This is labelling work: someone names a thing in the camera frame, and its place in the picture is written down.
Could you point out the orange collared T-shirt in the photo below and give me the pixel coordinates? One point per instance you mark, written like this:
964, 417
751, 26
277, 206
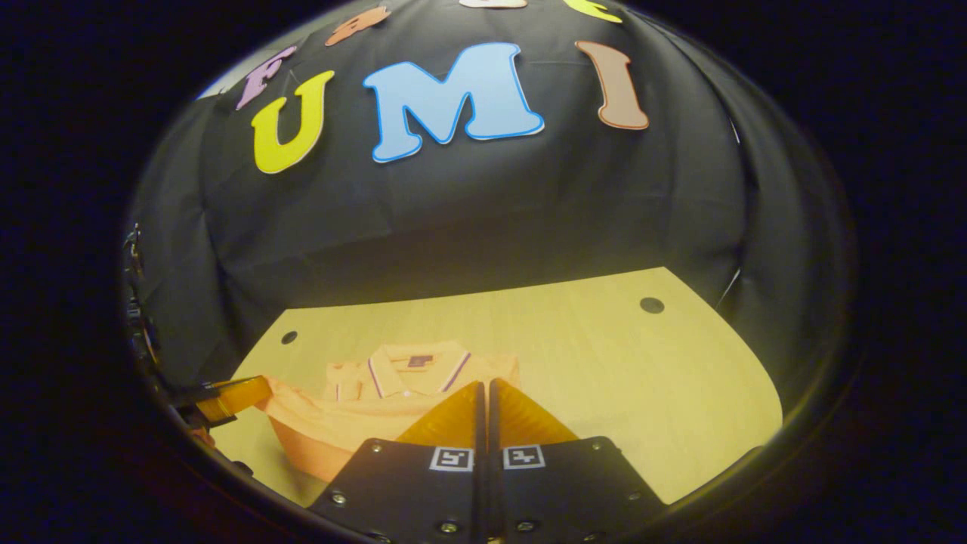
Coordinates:
340, 423

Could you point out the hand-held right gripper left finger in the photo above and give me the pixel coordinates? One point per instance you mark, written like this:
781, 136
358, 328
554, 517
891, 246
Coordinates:
423, 499

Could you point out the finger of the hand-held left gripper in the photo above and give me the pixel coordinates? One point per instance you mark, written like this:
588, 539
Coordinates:
230, 399

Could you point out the black backdrop cloth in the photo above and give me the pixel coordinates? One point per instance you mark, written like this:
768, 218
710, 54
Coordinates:
491, 204

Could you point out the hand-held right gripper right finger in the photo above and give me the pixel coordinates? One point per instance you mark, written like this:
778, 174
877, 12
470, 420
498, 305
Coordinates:
559, 499

